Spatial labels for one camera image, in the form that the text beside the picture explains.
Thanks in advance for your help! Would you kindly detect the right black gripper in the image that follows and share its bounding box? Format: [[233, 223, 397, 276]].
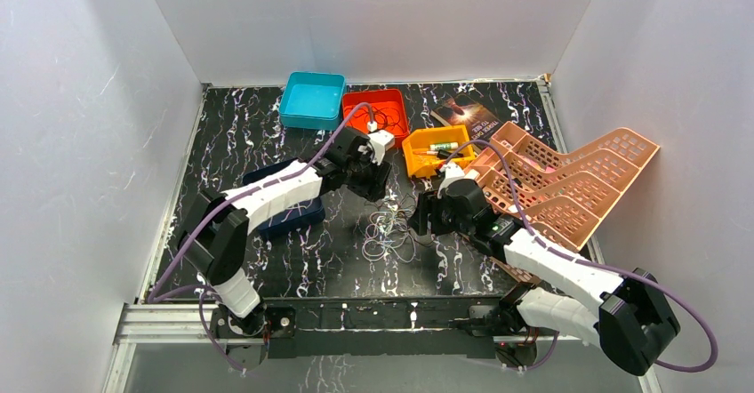
[[406, 189, 474, 237]]

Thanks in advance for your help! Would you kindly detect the dark cable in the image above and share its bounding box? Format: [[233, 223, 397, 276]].
[[360, 100, 409, 138]]

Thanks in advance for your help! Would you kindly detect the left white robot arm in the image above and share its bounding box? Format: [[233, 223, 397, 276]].
[[179, 127, 395, 336]]

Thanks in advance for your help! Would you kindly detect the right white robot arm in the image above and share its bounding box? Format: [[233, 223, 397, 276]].
[[408, 179, 680, 375]]

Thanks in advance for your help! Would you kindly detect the black clip in bin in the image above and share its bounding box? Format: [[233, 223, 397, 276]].
[[436, 150, 464, 161]]

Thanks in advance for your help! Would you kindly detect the yellow parts bin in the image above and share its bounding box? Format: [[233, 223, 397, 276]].
[[402, 125, 469, 178]]

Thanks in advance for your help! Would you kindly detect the green white marker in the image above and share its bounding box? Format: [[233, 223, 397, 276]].
[[429, 141, 459, 152]]

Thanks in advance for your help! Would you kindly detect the red plastic box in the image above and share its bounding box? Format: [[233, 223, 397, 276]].
[[341, 88, 411, 148]]

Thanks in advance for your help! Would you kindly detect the teal plastic box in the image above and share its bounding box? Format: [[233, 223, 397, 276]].
[[278, 71, 346, 131]]

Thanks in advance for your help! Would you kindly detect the navy blue plastic box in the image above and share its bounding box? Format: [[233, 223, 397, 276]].
[[241, 159, 325, 240]]

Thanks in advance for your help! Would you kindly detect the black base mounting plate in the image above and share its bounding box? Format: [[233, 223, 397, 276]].
[[208, 296, 554, 369]]

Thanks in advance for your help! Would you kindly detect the pink tiered file rack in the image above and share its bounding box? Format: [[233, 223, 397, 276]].
[[465, 122, 660, 253]]

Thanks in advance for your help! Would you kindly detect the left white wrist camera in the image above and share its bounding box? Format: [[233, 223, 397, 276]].
[[366, 121, 395, 165]]

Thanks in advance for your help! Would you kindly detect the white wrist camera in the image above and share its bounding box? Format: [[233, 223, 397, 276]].
[[439, 162, 480, 188], [366, 121, 395, 165]]

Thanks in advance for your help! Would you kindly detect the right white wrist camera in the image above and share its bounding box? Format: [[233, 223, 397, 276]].
[[439, 162, 480, 188]]

